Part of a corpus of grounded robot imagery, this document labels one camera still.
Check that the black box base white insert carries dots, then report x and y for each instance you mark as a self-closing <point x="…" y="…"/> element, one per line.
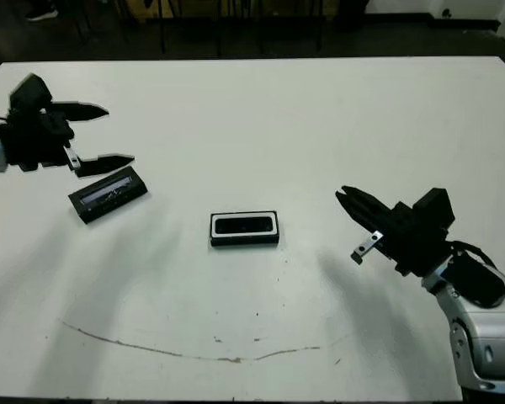
<point x="244" y="242"/>

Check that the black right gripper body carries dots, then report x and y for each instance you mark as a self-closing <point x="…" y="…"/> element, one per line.
<point x="416" y="248"/>

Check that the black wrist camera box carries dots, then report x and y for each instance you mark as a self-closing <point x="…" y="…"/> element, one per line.
<point x="435" y="208"/>
<point x="31" y="92"/>

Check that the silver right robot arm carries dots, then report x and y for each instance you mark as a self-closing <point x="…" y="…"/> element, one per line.
<point x="484" y="332"/>

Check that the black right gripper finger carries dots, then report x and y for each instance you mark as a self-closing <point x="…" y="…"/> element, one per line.
<point x="370" y="206"/>
<point x="357" y="214"/>

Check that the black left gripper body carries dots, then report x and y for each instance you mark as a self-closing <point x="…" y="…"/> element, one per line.
<point x="33" y="139"/>

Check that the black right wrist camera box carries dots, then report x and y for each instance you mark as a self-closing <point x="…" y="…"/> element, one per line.
<point x="435" y="208"/>

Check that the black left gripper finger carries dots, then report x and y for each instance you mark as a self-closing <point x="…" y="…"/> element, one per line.
<point x="82" y="111"/>
<point x="105" y="163"/>

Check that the black rectangular box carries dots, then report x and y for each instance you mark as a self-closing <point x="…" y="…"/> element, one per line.
<point x="109" y="202"/>

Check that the black slim camera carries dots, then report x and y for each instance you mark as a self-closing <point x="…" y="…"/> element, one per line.
<point x="244" y="225"/>

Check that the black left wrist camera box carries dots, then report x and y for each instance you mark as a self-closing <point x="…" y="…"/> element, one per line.
<point x="31" y="92"/>

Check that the black sneaker white sole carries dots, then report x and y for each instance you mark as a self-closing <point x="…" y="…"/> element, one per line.
<point x="42" y="12"/>

